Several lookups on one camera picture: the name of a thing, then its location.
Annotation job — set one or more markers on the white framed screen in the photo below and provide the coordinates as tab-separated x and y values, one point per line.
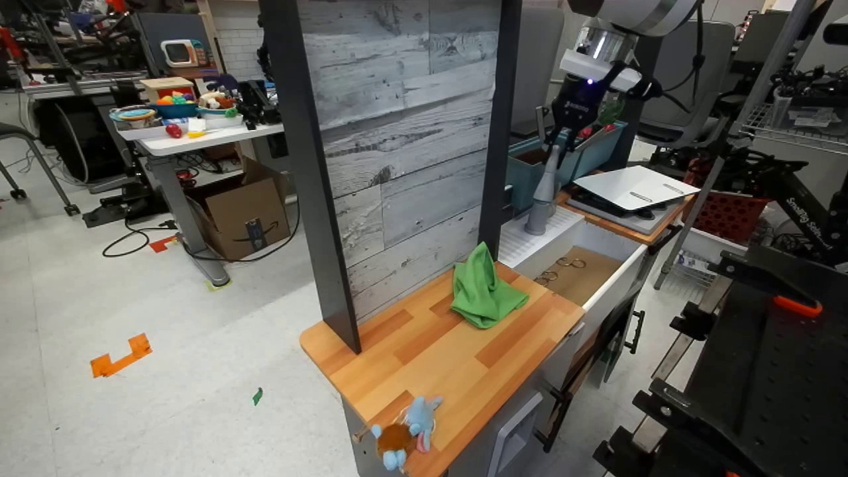
182	54

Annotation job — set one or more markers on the teal storage bin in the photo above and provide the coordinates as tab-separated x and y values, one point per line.
587	164

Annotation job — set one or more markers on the orange floor scrap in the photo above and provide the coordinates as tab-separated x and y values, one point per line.
163	243

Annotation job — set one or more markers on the orange black bar clamp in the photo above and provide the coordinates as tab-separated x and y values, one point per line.
795	307

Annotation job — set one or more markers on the blue and brown plush toy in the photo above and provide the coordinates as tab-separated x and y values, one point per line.
400	439

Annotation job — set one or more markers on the orange floor tape marker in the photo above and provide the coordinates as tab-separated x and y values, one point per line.
110	365

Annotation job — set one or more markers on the black work table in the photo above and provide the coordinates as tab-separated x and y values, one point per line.
778	389

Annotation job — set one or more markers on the red plastic crate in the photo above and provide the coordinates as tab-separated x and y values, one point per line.
733	217

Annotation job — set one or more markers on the green tape scrap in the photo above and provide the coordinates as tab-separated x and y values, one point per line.
257	397

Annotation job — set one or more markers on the black desk device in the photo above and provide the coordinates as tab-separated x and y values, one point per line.
257	105

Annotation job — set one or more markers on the white stovetop tray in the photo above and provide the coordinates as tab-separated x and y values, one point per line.
632	186

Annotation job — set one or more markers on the wooden toy box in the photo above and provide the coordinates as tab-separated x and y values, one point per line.
164	88

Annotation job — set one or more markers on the black round drum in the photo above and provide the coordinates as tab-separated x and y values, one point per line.
81	137

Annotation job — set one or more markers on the brown cardboard box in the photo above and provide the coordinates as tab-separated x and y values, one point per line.
241	222

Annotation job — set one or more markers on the white yellow toy cup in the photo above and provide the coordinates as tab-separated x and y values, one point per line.
197	128

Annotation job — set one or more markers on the wooden toy kitchen unit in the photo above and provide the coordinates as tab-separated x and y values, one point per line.
441	347

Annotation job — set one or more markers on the grey chair legs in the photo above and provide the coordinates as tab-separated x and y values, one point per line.
42	174

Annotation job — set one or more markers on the blue toy bowl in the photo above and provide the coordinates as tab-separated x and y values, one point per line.
176	111

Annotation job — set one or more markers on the green cloth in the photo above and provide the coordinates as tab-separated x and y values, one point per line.
480	296

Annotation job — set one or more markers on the red toy piece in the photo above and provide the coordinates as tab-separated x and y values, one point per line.
176	131

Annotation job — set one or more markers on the white desk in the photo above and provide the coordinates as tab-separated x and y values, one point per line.
212	137

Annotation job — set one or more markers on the black camera tripod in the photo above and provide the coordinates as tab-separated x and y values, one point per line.
749	111

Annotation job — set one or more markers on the white toy sink basin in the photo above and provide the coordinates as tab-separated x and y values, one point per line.
572	275

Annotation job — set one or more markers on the grey toy tap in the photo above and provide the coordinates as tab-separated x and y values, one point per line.
541	201

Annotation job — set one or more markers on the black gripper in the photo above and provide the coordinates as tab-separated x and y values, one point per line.
584	105

